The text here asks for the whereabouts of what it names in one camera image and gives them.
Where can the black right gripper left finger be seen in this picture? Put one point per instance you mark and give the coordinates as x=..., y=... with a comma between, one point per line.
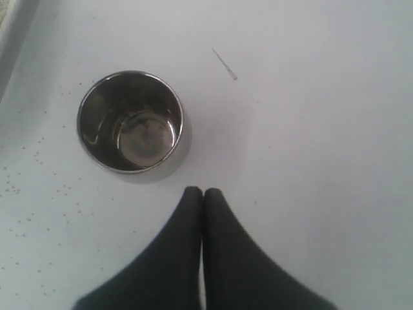
x=166, y=274

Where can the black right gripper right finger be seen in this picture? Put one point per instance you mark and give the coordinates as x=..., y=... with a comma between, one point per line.
x=238, y=274

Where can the stainless steel cup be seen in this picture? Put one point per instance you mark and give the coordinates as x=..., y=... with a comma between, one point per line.
x=133, y=125

